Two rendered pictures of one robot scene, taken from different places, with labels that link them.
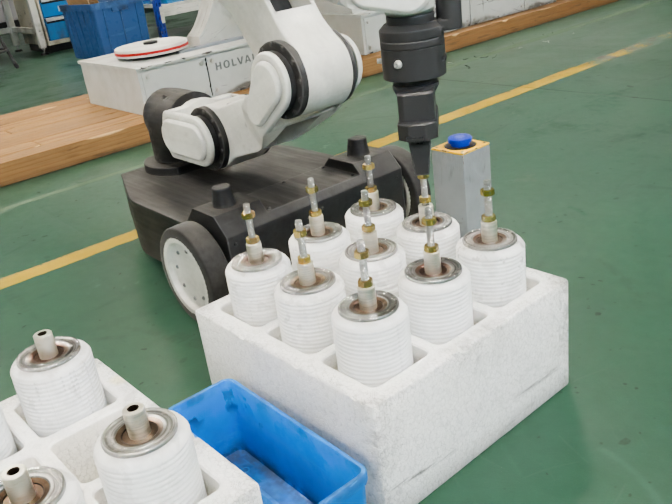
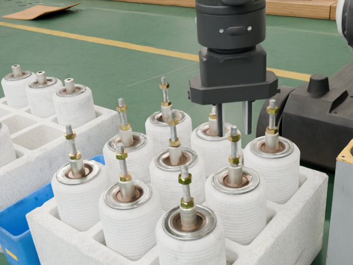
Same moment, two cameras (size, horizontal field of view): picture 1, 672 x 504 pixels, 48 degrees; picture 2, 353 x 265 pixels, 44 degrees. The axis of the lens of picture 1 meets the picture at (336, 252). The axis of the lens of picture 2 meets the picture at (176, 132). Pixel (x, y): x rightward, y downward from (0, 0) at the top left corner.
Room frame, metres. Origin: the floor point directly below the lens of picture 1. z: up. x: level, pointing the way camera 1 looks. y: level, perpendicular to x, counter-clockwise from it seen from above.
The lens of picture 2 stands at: (0.87, -0.67, 0.64)
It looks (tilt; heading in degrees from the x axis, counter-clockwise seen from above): 28 degrees down; 80
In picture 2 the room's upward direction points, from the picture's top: 6 degrees counter-clockwise
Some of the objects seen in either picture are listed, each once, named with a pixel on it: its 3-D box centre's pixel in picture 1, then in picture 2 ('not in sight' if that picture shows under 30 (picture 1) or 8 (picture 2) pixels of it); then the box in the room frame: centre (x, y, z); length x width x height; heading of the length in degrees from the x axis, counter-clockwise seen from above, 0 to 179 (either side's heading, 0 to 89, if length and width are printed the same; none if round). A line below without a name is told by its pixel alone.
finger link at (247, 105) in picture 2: not in sight; (249, 112); (1.08, -0.15, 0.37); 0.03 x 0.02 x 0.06; 79
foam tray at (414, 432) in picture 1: (382, 347); (183, 232); (0.98, -0.05, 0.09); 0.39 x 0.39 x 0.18; 38
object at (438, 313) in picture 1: (438, 330); (135, 240); (0.89, -0.12, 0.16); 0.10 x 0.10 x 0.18
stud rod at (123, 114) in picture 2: (302, 246); (123, 118); (0.91, 0.04, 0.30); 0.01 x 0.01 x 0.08
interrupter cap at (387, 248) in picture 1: (371, 250); (176, 159); (0.98, -0.05, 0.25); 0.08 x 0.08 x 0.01
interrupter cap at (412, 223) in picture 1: (427, 222); (235, 180); (1.05, -0.14, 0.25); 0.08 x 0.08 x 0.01
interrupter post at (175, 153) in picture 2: (370, 242); (175, 153); (0.98, -0.05, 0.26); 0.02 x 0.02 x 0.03
